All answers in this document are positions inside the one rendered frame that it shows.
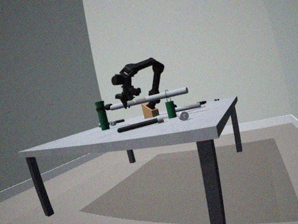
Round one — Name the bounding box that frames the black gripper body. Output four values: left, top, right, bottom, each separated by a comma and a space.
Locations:
115, 84, 134, 99

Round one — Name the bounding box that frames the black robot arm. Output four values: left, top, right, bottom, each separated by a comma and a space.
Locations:
111, 58, 164, 110

